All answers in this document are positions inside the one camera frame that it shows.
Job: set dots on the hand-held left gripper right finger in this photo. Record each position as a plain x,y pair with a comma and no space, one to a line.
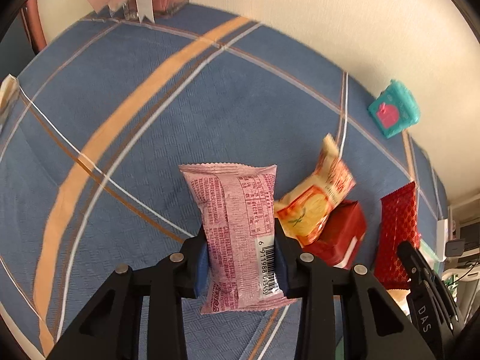
284,270

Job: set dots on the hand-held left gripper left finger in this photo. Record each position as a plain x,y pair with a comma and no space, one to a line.
200,270

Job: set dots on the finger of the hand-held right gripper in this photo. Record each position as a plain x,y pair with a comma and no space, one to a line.
425,307

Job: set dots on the round cracker clear packet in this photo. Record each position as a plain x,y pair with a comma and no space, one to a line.
399,302

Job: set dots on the pink snack packet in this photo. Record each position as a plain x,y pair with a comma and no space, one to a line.
236,225

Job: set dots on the dark red boxy snack packet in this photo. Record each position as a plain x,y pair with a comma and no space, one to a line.
337,240

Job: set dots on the orange cream snack packet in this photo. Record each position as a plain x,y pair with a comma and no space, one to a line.
311,210

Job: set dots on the black plug adapter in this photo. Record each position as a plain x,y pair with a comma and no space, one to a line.
455,247

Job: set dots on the flat red patterned snack packet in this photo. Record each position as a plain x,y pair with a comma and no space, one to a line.
397,225

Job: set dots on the blue plaid cloth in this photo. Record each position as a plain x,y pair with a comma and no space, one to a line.
131,157

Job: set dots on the teal toy chest box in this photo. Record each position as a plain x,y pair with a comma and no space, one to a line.
393,112

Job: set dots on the pink wooden frame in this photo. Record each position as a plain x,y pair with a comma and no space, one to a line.
35,30

